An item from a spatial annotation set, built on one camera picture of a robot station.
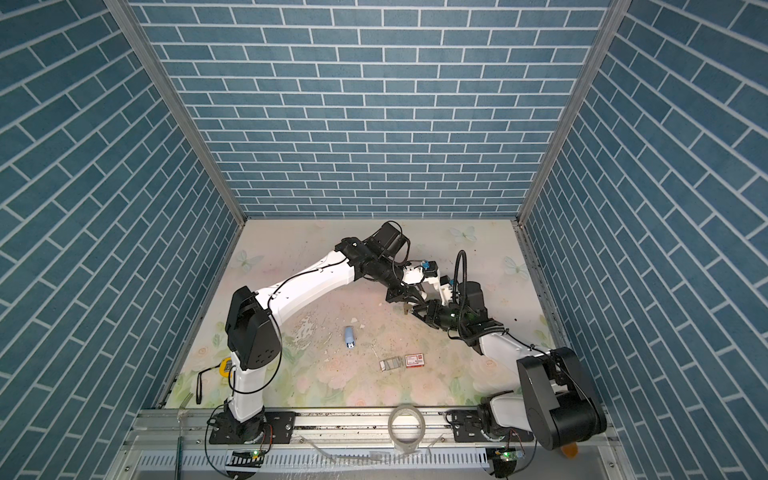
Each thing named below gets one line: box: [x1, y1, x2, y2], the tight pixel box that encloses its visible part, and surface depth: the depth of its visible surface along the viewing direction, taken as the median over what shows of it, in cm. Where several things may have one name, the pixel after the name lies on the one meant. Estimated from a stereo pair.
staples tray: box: [379, 356, 402, 372], surface depth 86 cm
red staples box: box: [405, 353, 425, 368], surface depth 86 cm
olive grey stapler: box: [403, 294, 428, 316], surface depth 81 cm
